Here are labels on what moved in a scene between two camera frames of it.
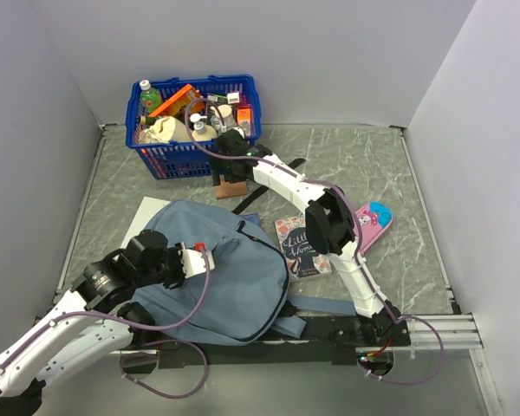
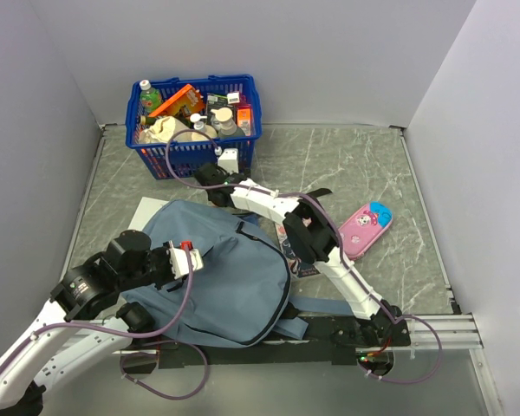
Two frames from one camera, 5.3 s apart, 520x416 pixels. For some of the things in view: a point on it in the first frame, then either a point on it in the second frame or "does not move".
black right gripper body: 218,161 → 226,173
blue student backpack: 233,287 does not move
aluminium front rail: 428,332 does not move
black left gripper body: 169,269 does not move
